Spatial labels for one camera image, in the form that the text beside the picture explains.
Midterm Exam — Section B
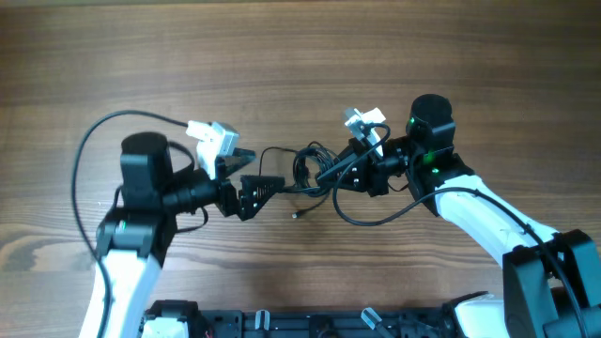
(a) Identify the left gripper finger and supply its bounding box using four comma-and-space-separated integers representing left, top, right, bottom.
239, 176, 285, 221
216, 147, 256, 180

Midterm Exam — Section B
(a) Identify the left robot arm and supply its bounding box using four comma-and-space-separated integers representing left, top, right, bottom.
80, 132, 285, 337

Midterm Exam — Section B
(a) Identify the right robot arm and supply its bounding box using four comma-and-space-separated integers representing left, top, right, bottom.
316, 94, 600, 337

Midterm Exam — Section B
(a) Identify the left camera cable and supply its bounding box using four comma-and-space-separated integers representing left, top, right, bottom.
70, 110, 190, 338

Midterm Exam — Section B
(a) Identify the camera cable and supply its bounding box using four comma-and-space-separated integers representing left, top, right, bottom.
70, 110, 190, 338
331, 122, 588, 338

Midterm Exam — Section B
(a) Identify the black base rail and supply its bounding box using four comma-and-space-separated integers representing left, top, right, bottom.
138, 300, 458, 338

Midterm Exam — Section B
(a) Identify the right camera cable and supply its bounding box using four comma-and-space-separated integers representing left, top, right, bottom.
331, 122, 588, 338

